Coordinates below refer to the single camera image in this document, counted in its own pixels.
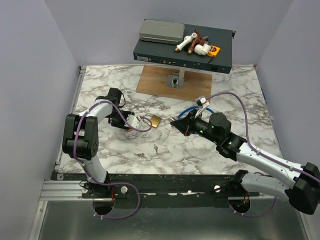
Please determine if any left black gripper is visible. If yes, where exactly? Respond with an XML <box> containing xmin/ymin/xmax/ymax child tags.
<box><xmin>108</xmin><ymin>109</ymin><xmax>135</xmax><ymax>130</ymax></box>

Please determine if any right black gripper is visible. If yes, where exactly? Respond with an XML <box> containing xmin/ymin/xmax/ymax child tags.
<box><xmin>171</xmin><ymin>108</ymin><xmax>220</xmax><ymax>144</ymax></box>

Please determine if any blue cable lock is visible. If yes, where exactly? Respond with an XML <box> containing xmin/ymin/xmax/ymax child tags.
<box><xmin>177</xmin><ymin>106</ymin><xmax>215</xmax><ymax>119</ymax></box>

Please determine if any brass padlock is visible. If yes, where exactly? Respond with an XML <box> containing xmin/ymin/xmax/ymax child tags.
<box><xmin>142</xmin><ymin>113</ymin><xmax>162</xmax><ymax>128</ymax></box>

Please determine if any wooden base board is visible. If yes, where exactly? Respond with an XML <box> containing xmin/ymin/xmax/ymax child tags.
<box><xmin>136</xmin><ymin>65</ymin><xmax>213</xmax><ymax>102</ymax></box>

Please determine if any dark blue network switch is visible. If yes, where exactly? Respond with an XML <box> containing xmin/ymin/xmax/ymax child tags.
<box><xmin>133</xmin><ymin>23</ymin><xmax>235</xmax><ymax>74</ymax></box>

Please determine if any white pvc elbow fitting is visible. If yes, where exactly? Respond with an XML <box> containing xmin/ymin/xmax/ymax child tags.
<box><xmin>194</xmin><ymin>44</ymin><xmax>212</xmax><ymax>56</ymax></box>

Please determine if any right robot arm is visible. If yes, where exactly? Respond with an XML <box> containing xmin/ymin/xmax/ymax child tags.
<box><xmin>170</xmin><ymin>110</ymin><xmax>320</xmax><ymax>215</ymax></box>

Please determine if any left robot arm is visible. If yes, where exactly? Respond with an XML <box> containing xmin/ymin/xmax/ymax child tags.
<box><xmin>62</xmin><ymin>88</ymin><xmax>135</xmax><ymax>198</ymax></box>

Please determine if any silver key set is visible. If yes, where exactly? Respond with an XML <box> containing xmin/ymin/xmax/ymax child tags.
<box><xmin>134</xmin><ymin>153</ymin><xmax>148</xmax><ymax>160</ymax></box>

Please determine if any yellow tape measure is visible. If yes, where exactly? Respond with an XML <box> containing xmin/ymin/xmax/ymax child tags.
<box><xmin>207</xmin><ymin>45</ymin><xmax>221</xmax><ymax>58</ymax></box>

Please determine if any brown pipe fitting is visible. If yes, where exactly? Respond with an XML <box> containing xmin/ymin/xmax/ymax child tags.
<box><xmin>187</xmin><ymin>29</ymin><xmax>206</xmax><ymax>55</ymax></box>

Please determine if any white pvc pipe fitting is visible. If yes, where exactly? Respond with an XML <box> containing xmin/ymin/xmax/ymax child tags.
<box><xmin>175</xmin><ymin>32</ymin><xmax>198</xmax><ymax>52</ymax></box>

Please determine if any dark grey pipe piece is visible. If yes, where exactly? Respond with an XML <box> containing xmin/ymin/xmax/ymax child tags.
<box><xmin>202</xmin><ymin>35</ymin><xmax>209</xmax><ymax>41</ymax></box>

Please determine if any grey plastic tool case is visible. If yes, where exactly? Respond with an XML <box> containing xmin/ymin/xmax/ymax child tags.
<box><xmin>139</xmin><ymin>19</ymin><xmax>185</xmax><ymax>45</ymax></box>

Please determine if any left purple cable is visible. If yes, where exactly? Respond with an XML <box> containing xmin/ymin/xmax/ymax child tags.
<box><xmin>73</xmin><ymin>101</ymin><xmax>153</xmax><ymax>221</ymax></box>

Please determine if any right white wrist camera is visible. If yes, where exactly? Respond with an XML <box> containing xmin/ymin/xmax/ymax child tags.
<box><xmin>195</xmin><ymin>95</ymin><xmax>210</xmax><ymax>118</ymax></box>

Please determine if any metal bracket with lock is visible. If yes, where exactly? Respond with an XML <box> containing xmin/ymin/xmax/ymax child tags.
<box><xmin>166</xmin><ymin>72</ymin><xmax>184</xmax><ymax>89</ymax></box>

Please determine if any black mounting base plate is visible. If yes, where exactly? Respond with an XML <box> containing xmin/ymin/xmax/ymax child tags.
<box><xmin>51</xmin><ymin>170</ymin><xmax>259</xmax><ymax>212</ymax></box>

